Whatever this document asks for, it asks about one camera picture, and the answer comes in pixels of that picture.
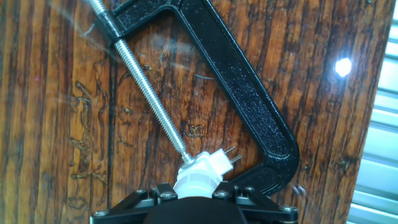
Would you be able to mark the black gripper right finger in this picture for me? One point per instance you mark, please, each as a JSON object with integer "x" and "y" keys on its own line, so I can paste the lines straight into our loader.
{"x": 261, "y": 202}

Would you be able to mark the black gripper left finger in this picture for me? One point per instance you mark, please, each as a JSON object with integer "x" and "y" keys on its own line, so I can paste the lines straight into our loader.
{"x": 133, "y": 202}

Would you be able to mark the white plug-in lamp socket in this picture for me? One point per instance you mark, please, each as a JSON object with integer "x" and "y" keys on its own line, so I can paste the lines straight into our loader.
{"x": 211, "y": 163}

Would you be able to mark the black C-clamp with steel screw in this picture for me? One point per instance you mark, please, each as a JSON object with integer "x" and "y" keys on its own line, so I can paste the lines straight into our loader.
{"x": 248, "y": 93}

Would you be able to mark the brown wooden board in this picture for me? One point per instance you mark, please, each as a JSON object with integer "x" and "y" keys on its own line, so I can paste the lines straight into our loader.
{"x": 46, "y": 124}

